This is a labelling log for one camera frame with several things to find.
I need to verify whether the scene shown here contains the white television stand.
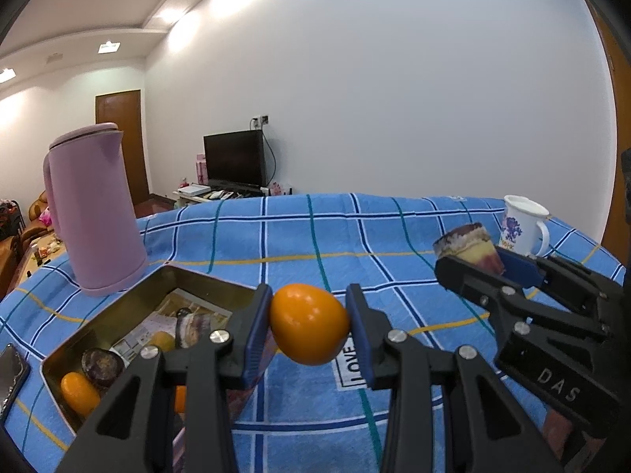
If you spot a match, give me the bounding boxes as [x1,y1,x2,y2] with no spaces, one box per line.
[172,183,294,208]

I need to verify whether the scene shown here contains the black rack with clutter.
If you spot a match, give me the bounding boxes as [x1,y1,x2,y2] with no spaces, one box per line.
[0,199,23,236]

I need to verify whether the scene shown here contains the pink metal tin box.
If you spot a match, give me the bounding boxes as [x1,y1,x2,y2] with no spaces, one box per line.
[40,264,277,438]

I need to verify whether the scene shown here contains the brown wooden door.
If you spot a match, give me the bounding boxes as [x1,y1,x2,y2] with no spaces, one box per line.
[95,89,150,207]

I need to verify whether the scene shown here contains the blue plaid blanket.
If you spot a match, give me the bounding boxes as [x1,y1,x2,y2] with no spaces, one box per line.
[0,192,627,473]

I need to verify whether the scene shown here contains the black power cable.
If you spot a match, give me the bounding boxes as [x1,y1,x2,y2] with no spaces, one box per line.
[261,125,277,188]

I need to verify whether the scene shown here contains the large purple white taro piece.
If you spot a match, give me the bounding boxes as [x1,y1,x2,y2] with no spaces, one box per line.
[175,308,218,350]

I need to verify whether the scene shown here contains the black smartphone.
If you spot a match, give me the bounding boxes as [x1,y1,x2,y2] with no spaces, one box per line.
[0,344,31,422]

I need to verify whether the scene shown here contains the pink kettle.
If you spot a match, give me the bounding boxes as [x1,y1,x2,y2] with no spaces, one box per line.
[43,123,149,298]

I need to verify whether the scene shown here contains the black television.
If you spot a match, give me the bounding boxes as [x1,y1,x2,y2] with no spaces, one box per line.
[203,129,268,189]

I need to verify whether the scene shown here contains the white mug with blue print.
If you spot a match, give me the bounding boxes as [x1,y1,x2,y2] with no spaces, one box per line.
[498,195,551,257]

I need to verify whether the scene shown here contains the small yellow-green longan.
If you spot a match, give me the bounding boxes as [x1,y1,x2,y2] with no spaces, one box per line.
[148,331,177,353]

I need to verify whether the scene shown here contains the wooden coffee table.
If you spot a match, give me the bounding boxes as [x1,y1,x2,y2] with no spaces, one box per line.
[20,239,70,281]

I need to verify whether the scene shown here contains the small orange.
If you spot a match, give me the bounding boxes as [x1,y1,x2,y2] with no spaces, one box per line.
[269,283,351,366]
[60,372,103,417]

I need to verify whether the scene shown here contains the orange leather armchair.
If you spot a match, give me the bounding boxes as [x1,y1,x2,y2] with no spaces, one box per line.
[24,190,57,240]

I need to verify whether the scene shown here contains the orange leather sofa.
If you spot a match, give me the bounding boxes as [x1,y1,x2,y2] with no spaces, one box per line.
[0,235,23,299]

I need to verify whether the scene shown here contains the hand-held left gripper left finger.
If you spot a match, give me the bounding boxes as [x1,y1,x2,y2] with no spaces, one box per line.
[54,283,273,473]

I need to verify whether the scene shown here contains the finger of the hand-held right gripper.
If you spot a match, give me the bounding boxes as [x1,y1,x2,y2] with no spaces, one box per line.
[436,256,609,356]
[498,249,624,323]

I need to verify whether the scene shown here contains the printed paper leaflet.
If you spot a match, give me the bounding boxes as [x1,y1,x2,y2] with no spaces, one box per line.
[109,288,233,370]

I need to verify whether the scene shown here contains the small purple white taro piece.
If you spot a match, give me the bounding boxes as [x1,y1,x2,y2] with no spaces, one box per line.
[433,223,507,274]

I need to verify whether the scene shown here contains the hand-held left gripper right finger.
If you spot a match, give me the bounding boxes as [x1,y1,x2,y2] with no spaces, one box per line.
[345,283,565,473]

